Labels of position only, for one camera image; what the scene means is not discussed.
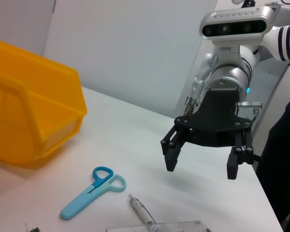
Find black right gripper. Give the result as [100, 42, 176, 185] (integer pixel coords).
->
[160, 88, 255, 180]

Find transparent plastic ruler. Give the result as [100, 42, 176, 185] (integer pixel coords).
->
[105, 219, 212, 232]

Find right gripper connector cable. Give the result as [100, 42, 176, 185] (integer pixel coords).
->
[236, 101, 263, 121]

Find yellow plastic bin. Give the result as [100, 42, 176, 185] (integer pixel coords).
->
[0, 37, 88, 169]

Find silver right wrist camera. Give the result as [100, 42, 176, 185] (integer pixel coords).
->
[199, 5, 267, 46]

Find person in black clothing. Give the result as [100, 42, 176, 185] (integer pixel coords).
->
[256, 93, 290, 232]

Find green plastic scrap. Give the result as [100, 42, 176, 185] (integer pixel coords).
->
[24, 223, 41, 232]

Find clear silver pen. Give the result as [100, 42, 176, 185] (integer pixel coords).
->
[127, 193, 157, 225]

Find blue scissors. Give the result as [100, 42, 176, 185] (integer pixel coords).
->
[60, 166, 127, 221]

